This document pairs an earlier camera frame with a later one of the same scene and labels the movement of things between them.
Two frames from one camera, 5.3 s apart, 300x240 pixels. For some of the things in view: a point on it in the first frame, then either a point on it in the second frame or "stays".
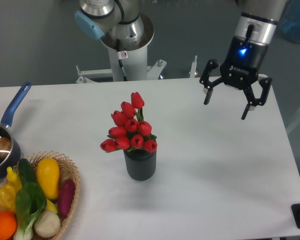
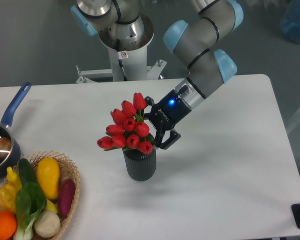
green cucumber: [27, 172] stays
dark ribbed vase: [140, 164] stays
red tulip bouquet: [129, 131] stays
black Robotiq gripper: [240, 70] -> [166, 114]
